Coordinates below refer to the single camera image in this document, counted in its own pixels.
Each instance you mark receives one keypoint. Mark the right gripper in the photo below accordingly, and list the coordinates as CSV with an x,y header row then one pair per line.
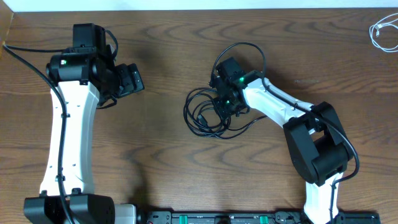
x,y
222,111

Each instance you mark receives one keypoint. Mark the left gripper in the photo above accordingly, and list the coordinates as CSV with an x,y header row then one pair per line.
x,y
134,79

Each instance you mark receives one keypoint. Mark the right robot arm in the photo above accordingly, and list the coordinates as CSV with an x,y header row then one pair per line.
x,y
318,146

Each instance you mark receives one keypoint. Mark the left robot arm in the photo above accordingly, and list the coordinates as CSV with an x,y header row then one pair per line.
x,y
67,192

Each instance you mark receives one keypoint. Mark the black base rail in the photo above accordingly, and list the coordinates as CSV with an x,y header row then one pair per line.
x,y
280,217

